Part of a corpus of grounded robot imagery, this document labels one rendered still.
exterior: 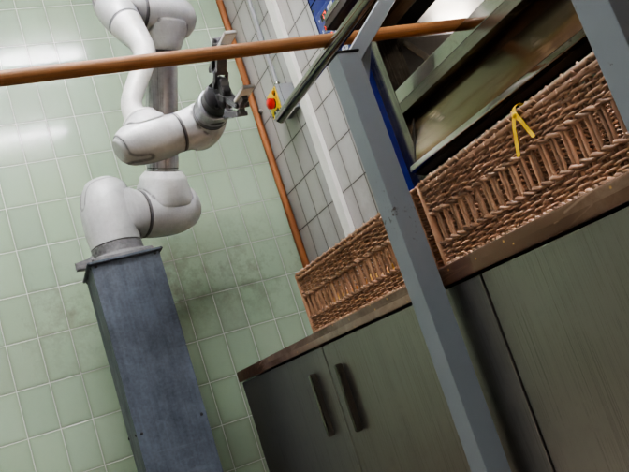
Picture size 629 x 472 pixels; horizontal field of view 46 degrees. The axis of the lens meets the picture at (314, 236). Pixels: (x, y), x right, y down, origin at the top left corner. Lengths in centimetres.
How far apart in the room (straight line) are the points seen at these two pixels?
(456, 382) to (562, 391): 16
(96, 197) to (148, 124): 48
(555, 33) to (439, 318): 77
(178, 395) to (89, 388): 48
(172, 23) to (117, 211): 60
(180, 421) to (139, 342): 25
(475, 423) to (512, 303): 19
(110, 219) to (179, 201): 24
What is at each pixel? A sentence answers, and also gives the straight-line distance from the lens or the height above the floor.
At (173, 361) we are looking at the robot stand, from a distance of 219.
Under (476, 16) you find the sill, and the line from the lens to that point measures 187.
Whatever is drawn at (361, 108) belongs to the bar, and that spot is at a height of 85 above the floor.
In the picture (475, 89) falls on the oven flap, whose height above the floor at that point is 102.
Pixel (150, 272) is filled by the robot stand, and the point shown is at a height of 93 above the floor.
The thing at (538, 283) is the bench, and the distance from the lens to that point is 101.
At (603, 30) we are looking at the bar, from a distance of 80.
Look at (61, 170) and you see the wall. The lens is 277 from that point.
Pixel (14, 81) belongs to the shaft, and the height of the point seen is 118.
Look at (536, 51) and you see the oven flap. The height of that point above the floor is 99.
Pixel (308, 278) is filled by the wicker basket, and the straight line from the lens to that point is 171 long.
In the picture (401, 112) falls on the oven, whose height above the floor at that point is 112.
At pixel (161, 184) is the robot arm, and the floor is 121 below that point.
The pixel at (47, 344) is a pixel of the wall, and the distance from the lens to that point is 260.
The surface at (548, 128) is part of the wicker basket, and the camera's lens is 102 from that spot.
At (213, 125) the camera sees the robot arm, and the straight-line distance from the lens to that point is 189.
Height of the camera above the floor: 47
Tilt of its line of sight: 11 degrees up
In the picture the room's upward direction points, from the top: 18 degrees counter-clockwise
